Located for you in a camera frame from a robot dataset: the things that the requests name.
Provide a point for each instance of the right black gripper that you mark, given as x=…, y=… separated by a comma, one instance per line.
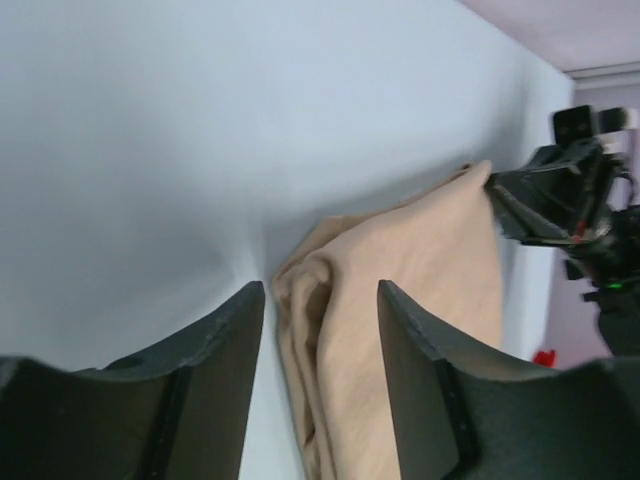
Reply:
x=561, y=199

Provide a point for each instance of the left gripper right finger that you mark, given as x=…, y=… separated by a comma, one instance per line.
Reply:
x=525, y=425

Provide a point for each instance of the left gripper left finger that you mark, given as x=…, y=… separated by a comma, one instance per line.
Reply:
x=177, y=409

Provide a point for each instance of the beige t shirt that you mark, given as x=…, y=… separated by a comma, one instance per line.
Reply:
x=371, y=308

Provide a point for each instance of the folded red t shirt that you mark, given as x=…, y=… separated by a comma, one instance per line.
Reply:
x=545, y=358

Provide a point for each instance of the right aluminium corner post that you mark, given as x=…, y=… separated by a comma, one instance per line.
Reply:
x=626, y=73

